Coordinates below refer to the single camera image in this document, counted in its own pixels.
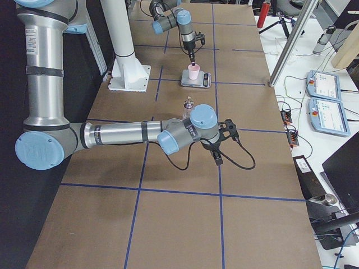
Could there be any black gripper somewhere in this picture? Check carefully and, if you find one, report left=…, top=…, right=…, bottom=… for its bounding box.
left=200, top=138, right=223, bottom=166
left=182, top=40, right=196, bottom=66

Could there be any pink plastic cup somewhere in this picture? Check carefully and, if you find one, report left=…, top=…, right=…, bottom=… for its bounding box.
left=187, top=64, right=200, bottom=80

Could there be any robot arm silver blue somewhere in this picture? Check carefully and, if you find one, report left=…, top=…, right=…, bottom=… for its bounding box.
left=149, top=1, right=197, bottom=66
left=14, top=1, right=229, bottom=170

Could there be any grey digital kitchen scale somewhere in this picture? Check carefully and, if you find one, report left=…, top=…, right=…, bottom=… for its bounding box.
left=181, top=69, right=211, bottom=88

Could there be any orange black connector block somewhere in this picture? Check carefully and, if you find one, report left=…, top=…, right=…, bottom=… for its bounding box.
left=280, top=110, right=292, bottom=124

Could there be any red cylinder bottle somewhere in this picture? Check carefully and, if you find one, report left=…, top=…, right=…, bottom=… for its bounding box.
left=257, top=1, right=271, bottom=29

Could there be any black tripod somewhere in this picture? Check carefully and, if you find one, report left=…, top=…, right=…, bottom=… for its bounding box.
left=259, top=12, right=296, bottom=39

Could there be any black box with label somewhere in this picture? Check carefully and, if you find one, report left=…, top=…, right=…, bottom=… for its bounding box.
left=292, top=155, right=338, bottom=222

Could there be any brown paper table cover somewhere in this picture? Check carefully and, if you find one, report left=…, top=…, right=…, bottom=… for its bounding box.
left=27, top=3, right=321, bottom=268

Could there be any lower blue teach pendant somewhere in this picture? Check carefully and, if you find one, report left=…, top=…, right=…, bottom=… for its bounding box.
left=308, top=98, right=351, bottom=137

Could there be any blue teach pendant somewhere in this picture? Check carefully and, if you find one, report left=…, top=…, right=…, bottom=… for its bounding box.
left=307, top=70, right=342, bottom=100
left=308, top=98, right=351, bottom=137

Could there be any black monitor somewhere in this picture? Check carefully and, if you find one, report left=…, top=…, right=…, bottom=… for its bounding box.
left=323, top=133, right=358, bottom=207

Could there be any upper blue teach pendant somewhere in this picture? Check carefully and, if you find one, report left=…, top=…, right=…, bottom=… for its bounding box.
left=307, top=70, right=342, bottom=100

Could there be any wooden beam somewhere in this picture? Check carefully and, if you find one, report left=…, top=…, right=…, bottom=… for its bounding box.
left=334, top=0, right=359, bottom=69

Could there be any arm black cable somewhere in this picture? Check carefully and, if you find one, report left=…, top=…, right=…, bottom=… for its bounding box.
left=140, top=0, right=205, bottom=59
left=148, top=134, right=256, bottom=171

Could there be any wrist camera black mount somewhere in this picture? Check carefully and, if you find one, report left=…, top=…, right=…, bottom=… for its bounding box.
left=218, top=119, right=240, bottom=142
left=195, top=31, right=205, bottom=45

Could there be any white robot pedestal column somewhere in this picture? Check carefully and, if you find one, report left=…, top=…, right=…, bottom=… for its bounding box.
left=101, top=0, right=151, bottom=92

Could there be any aluminium frame post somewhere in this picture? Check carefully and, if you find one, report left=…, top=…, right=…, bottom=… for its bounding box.
left=268, top=0, right=319, bottom=87

